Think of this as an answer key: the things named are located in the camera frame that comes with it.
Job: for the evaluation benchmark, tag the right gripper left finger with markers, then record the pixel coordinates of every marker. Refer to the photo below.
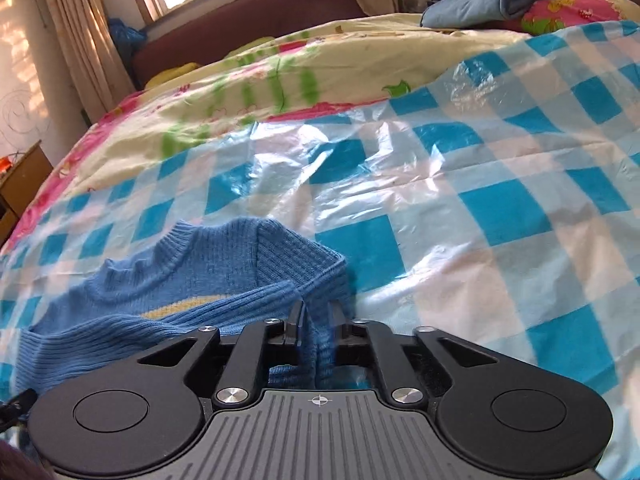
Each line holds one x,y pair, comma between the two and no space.
267,353

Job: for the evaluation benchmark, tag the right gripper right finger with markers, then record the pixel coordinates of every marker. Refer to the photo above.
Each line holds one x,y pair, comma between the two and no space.
368,355

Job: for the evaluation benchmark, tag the blue striped knit sweater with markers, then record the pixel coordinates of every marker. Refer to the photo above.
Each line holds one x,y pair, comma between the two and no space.
228,276

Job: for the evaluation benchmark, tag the blue checkered plastic sheet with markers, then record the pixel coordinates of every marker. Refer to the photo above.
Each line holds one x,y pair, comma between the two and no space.
499,203

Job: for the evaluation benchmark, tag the wooden side cabinet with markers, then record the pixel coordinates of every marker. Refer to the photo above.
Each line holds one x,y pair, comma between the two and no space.
20,185

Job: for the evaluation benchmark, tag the orange item on cabinet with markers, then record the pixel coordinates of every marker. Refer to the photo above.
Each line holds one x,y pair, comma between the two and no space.
5,163

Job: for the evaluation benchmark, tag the floral pink green quilt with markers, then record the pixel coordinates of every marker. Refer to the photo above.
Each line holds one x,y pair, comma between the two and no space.
317,71

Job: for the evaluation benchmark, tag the left beige curtain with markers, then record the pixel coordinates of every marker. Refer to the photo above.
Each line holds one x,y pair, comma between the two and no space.
97,70

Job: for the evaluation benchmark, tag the dark red headboard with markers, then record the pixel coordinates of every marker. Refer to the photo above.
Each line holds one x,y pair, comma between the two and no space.
212,35

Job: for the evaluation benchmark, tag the blue bag by headboard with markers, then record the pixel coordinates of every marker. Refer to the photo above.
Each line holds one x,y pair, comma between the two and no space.
127,40

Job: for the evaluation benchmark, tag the folded light blue cloth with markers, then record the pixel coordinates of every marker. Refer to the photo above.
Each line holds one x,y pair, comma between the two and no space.
458,14

